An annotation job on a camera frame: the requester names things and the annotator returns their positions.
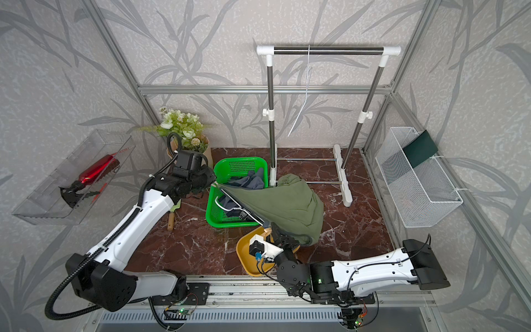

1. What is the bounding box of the dark green cloth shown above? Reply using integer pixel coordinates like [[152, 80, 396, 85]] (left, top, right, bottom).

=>
[[402, 130, 438, 168]]

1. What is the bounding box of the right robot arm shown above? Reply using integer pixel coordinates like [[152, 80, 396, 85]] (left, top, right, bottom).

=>
[[264, 235, 450, 307]]

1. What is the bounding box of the clear acrylic wall shelf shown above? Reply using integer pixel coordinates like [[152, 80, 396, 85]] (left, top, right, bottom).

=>
[[12, 129, 136, 225]]

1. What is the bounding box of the green perforated plastic basket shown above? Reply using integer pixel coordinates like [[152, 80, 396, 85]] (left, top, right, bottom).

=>
[[205, 156, 269, 228]]

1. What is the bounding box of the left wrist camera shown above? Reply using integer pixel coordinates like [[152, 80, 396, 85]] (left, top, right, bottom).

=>
[[174, 150, 208, 171]]

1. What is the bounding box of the white wire hanger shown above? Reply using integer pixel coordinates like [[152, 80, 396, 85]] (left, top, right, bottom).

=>
[[214, 190, 265, 225], [288, 45, 312, 137]]

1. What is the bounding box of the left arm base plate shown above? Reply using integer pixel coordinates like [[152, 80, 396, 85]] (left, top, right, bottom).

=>
[[152, 282, 210, 307]]

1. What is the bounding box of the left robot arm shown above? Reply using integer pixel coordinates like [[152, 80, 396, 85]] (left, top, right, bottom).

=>
[[44, 132, 216, 320]]

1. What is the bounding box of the red spray bottle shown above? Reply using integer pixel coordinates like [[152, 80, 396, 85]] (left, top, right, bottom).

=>
[[59, 154, 120, 208]]

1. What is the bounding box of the metal clothes rack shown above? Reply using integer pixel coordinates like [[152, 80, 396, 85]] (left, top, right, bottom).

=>
[[256, 45, 402, 208]]

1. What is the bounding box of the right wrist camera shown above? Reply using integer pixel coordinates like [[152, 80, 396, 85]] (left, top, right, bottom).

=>
[[249, 235, 283, 263]]

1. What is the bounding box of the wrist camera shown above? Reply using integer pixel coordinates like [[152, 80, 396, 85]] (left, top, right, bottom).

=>
[[249, 235, 283, 263], [174, 150, 208, 171]]

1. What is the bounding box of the white wire mesh basket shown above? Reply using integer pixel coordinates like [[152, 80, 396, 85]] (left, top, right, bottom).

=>
[[376, 127, 463, 228]]

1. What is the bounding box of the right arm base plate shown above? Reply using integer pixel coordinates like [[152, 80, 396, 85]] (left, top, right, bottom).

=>
[[312, 290, 376, 308]]

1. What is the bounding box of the white flower plant pot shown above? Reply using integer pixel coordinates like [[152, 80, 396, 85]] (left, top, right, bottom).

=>
[[139, 107, 214, 167]]

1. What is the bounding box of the yellow plastic tray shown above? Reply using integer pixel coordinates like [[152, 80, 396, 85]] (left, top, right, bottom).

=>
[[235, 225, 301, 277]]

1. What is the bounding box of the olive green tank top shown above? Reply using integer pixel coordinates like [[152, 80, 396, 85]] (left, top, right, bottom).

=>
[[219, 173, 325, 246]]

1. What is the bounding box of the navy blue tank top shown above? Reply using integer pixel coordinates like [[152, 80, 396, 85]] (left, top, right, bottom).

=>
[[217, 167, 266, 221]]

